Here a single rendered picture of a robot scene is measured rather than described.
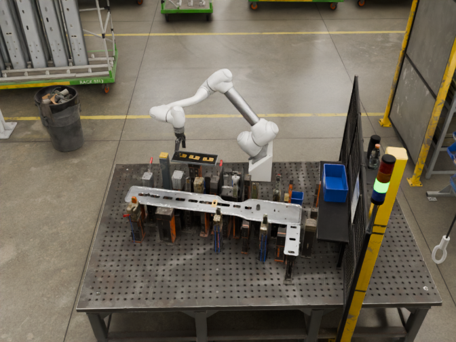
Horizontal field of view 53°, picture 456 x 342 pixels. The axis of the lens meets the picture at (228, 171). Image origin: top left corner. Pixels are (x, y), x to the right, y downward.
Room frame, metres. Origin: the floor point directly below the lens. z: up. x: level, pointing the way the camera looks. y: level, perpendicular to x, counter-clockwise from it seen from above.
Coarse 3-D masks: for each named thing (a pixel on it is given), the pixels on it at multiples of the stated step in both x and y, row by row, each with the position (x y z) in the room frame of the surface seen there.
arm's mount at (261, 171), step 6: (270, 144) 3.38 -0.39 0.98; (270, 150) 3.28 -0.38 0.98; (270, 156) 3.19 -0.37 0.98; (258, 162) 3.24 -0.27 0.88; (264, 162) 3.19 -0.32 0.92; (270, 162) 3.18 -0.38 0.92; (252, 168) 3.21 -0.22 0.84; (258, 168) 3.19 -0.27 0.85; (264, 168) 3.19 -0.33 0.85; (270, 168) 3.18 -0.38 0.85; (252, 174) 3.20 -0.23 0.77; (258, 174) 3.19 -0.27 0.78; (264, 174) 3.19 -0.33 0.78; (270, 174) 3.18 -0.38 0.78; (258, 180) 3.19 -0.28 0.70; (264, 180) 3.19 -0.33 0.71; (270, 180) 3.18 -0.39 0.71
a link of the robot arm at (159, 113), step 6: (198, 90) 3.40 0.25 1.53; (204, 90) 3.40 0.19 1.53; (198, 96) 3.31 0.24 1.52; (204, 96) 3.36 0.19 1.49; (174, 102) 3.19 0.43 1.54; (180, 102) 3.20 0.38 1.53; (186, 102) 3.22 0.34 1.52; (192, 102) 3.24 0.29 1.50; (156, 108) 3.04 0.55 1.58; (162, 108) 3.04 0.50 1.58; (168, 108) 3.07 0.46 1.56; (150, 114) 3.03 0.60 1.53; (156, 114) 3.00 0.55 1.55; (162, 114) 2.98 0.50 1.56; (156, 120) 3.01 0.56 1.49; (162, 120) 2.97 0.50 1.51
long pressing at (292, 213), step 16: (128, 192) 2.72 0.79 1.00; (144, 192) 2.71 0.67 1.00; (160, 192) 2.71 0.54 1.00; (176, 192) 2.71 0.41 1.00; (192, 208) 2.53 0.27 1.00; (208, 208) 2.52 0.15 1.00; (224, 208) 2.52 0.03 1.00; (240, 208) 2.52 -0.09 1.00; (272, 208) 2.52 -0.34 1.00; (288, 208) 2.52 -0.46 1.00
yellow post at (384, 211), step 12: (396, 156) 1.88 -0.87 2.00; (396, 168) 1.86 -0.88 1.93; (396, 180) 1.86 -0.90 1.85; (396, 192) 1.86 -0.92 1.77; (372, 204) 1.94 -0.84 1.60; (384, 204) 1.87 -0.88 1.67; (384, 216) 1.86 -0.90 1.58; (384, 228) 1.86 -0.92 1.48; (372, 240) 1.87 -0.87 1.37; (372, 252) 1.86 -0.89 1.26; (372, 264) 1.86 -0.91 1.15; (360, 276) 1.87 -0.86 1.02; (360, 288) 1.86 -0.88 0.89; (360, 300) 1.86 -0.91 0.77; (348, 324) 1.87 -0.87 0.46; (348, 336) 1.86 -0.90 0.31
